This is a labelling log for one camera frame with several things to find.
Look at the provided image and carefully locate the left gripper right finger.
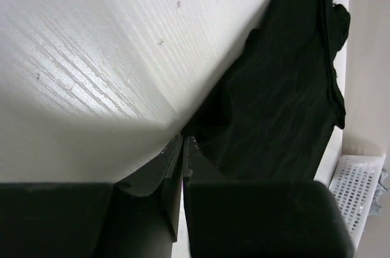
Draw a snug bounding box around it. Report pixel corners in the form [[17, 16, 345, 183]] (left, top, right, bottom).
[[183, 137, 225, 184]]

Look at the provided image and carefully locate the white plastic basket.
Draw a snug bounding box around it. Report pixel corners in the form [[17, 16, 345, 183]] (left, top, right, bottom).
[[329, 155, 385, 245]]

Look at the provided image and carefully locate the black tank top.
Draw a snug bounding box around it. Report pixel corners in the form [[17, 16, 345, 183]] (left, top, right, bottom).
[[182, 0, 350, 180]]

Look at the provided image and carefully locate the grey tank top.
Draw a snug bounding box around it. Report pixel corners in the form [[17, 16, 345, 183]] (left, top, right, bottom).
[[369, 169, 389, 216]]

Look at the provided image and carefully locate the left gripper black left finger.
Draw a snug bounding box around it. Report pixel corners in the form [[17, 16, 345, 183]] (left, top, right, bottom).
[[114, 136, 183, 243]]

